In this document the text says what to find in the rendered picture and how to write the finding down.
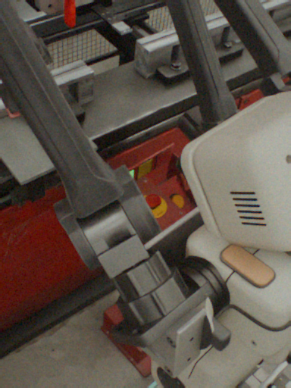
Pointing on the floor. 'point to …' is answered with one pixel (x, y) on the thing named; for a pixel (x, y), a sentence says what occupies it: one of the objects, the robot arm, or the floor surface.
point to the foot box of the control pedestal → (139, 359)
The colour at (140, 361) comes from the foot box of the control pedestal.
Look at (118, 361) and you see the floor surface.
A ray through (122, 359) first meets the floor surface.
